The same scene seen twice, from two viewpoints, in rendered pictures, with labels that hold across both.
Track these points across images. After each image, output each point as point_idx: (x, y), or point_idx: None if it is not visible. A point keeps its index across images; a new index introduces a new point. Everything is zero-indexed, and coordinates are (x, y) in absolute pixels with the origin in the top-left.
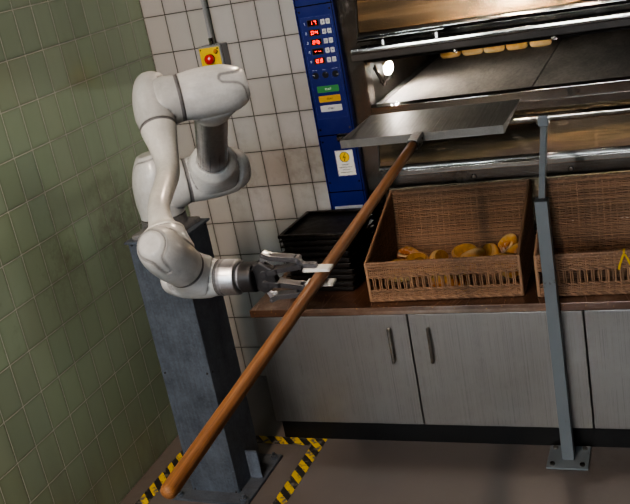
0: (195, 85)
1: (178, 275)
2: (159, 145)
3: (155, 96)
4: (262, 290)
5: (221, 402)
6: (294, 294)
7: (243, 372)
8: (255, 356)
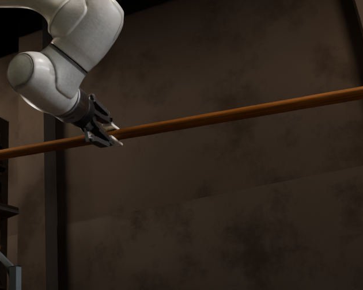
0: None
1: (108, 50)
2: None
3: None
4: (88, 126)
5: (314, 95)
6: (104, 141)
7: (272, 102)
8: (249, 106)
